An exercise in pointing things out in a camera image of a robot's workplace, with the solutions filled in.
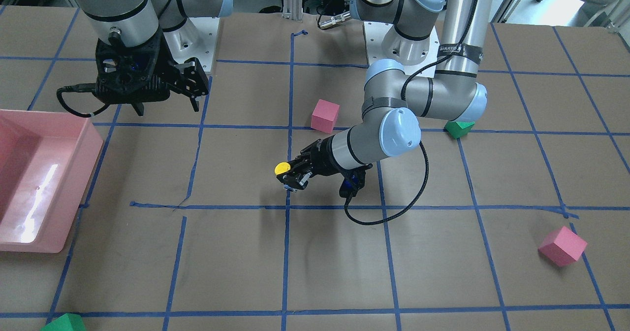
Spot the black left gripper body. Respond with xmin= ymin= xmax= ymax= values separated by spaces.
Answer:
xmin=298 ymin=139 xmax=342 ymax=176

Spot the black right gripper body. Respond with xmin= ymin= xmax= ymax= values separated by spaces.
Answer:
xmin=148 ymin=27 xmax=209 ymax=100

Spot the yellow push button switch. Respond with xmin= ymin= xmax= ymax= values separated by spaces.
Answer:
xmin=274 ymin=162 xmax=304 ymax=192

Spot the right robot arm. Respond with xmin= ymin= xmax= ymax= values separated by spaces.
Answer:
xmin=56 ymin=0 xmax=233 ymax=118

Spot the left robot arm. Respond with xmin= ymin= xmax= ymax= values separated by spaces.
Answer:
xmin=274 ymin=0 xmax=492 ymax=191

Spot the pink foam cube centre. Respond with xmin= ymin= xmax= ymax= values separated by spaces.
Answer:
xmin=310 ymin=99 xmax=340 ymax=134

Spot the pink plastic bin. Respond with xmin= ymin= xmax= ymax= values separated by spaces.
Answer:
xmin=0 ymin=109 xmax=103 ymax=253

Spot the green foam cube front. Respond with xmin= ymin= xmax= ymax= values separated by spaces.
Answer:
xmin=443 ymin=121 xmax=475 ymax=139

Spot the green foam cube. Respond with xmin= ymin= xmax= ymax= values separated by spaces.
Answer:
xmin=443 ymin=121 xmax=475 ymax=139
xmin=40 ymin=313 xmax=87 ymax=331

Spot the pink foam cube near left gripper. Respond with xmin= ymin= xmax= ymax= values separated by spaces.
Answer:
xmin=538 ymin=226 xmax=588 ymax=267

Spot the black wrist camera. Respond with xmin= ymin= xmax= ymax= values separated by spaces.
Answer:
xmin=93 ymin=34 xmax=170 ymax=104

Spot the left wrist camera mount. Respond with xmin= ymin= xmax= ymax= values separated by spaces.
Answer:
xmin=338 ymin=164 xmax=372 ymax=199

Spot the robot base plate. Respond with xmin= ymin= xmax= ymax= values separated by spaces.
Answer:
xmin=164 ymin=17 xmax=221 ymax=74

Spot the black camera cable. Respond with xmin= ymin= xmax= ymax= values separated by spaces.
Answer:
xmin=56 ymin=84 xmax=111 ymax=119

